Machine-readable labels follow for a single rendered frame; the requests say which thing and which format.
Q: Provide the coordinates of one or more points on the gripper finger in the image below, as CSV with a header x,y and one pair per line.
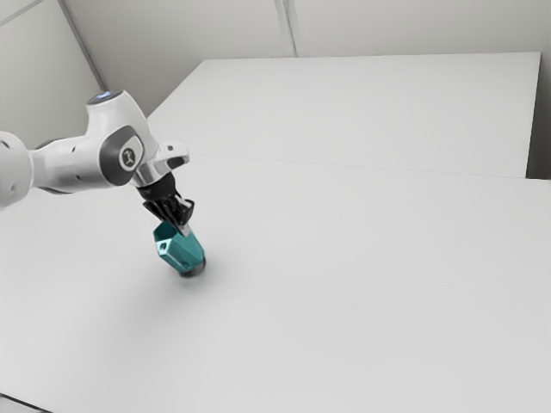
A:
x,y
162,213
186,213

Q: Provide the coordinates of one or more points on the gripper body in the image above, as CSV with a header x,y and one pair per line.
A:
x,y
160,192

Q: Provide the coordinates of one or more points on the teal faceted mug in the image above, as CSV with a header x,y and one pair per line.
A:
x,y
181,251

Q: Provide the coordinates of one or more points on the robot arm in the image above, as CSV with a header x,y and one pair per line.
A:
x,y
64,161

